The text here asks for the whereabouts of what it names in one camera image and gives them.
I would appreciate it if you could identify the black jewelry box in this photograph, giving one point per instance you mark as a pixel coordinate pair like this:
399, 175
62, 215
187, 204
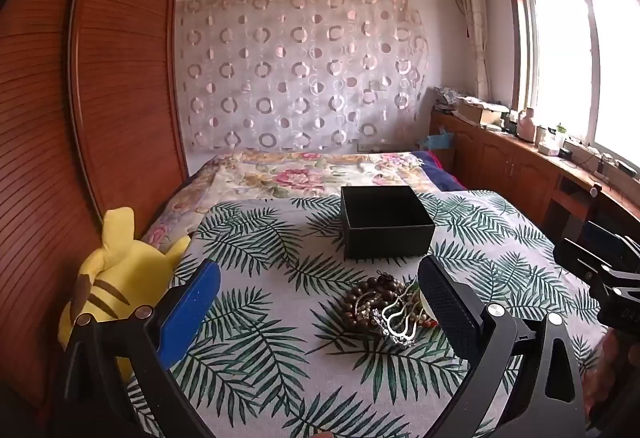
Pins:
385, 228

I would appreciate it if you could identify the cardboard box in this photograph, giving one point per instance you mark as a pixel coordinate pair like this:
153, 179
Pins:
480, 112

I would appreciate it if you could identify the wooden frame window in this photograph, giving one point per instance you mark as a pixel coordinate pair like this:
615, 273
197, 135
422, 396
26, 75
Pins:
575, 57

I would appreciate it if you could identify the pink bottle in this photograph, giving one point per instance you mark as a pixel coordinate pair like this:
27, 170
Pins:
525, 125

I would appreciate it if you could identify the yellow plush toy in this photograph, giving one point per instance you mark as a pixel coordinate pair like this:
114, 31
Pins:
120, 278

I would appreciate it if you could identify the dark blue quilt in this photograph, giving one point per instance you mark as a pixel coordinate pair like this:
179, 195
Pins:
445, 175

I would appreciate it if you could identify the brown wooden wardrobe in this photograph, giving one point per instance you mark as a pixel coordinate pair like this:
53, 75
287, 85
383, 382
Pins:
60, 117

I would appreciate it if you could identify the floral bedspread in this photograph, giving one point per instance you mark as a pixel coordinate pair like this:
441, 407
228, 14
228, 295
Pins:
280, 178

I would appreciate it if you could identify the gathered window curtain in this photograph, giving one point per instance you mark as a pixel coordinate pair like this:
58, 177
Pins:
475, 27

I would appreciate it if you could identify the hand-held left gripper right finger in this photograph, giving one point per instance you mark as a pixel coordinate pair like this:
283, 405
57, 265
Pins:
445, 313

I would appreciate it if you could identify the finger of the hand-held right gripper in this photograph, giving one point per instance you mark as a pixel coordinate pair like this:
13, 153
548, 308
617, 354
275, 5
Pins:
602, 238
575, 258

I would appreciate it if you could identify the crumpled patterned bag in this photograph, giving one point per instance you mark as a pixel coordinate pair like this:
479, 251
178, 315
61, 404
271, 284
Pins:
450, 95

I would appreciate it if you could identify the blue tissue pack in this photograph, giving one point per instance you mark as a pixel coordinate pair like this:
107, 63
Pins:
442, 138

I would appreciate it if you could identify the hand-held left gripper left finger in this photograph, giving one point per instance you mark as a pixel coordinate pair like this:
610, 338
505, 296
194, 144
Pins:
192, 313

